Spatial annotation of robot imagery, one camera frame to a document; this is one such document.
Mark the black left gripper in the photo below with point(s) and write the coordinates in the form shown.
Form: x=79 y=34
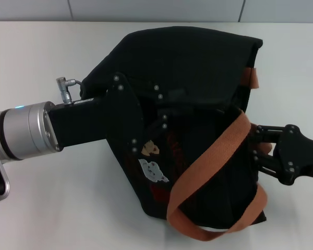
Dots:
x=107 y=119

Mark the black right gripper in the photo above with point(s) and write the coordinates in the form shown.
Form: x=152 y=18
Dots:
x=297 y=156

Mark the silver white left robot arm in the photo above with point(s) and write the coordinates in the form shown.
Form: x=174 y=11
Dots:
x=21 y=130

